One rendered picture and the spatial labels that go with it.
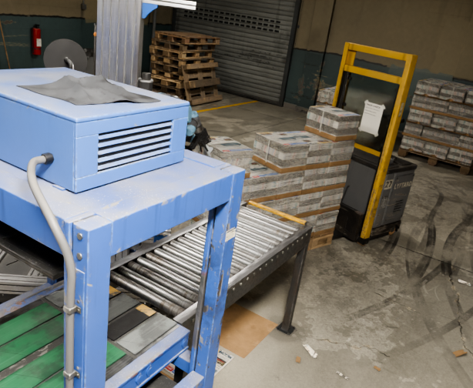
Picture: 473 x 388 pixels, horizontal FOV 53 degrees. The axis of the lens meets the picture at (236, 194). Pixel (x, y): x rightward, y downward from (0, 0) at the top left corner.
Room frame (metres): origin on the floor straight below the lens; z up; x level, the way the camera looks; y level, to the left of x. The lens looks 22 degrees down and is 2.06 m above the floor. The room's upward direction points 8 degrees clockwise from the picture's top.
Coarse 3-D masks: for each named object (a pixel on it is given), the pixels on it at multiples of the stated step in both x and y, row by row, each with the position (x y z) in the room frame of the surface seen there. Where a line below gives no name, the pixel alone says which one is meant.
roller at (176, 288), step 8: (128, 264) 2.04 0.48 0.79; (136, 264) 2.04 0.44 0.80; (136, 272) 2.01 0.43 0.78; (144, 272) 1.99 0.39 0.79; (152, 272) 1.99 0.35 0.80; (152, 280) 1.95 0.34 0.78; (160, 280) 1.94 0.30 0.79; (168, 280) 1.94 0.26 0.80; (168, 288) 1.91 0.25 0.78; (176, 288) 1.89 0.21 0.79; (184, 288) 1.89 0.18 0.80; (184, 296) 1.86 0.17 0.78; (192, 296) 1.85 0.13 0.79
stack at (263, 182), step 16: (256, 176) 3.52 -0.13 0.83; (272, 176) 3.60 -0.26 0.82; (288, 176) 3.72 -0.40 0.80; (304, 176) 3.85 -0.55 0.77; (320, 176) 3.99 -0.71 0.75; (256, 192) 3.50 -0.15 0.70; (272, 192) 3.62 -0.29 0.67; (320, 192) 4.02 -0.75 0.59; (256, 208) 3.52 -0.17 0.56; (272, 208) 3.64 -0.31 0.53; (288, 208) 3.76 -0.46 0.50; (304, 208) 3.90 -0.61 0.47
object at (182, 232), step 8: (192, 224) 2.57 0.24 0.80; (200, 224) 2.59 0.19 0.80; (176, 232) 2.44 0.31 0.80; (184, 232) 2.45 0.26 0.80; (160, 240) 2.32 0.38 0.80; (168, 240) 2.33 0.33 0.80; (176, 240) 2.38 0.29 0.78; (144, 248) 2.21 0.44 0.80; (152, 248) 2.22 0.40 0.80; (160, 248) 2.26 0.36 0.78; (128, 256) 2.10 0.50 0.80; (136, 256) 2.11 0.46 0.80; (144, 256) 2.15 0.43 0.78; (112, 264) 2.01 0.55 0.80; (120, 264) 2.02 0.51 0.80
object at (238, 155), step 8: (240, 144) 3.55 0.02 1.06; (216, 152) 3.33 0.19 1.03; (224, 152) 3.27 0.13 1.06; (232, 152) 3.32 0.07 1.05; (240, 152) 3.36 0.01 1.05; (248, 152) 3.41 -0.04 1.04; (224, 160) 3.28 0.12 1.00; (232, 160) 3.33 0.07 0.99; (240, 160) 3.39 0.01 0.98; (248, 160) 3.43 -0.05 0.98; (248, 168) 3.43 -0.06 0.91
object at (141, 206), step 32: (0, 160) 1.29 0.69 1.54; (192, 160) 1.54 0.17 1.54; (0, 192) 1.10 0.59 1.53; (64, 192) 1.13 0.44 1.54; (96, 192) 1.16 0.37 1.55; (128, 192) 1.19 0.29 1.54; (160, 192) 1.21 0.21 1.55; (192, 192) 1.27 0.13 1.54; (224, 192) 1.43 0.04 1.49; (32, 224) 1.03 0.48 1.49; (128, 224) 1.05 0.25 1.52; (160, 224) 1.16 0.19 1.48
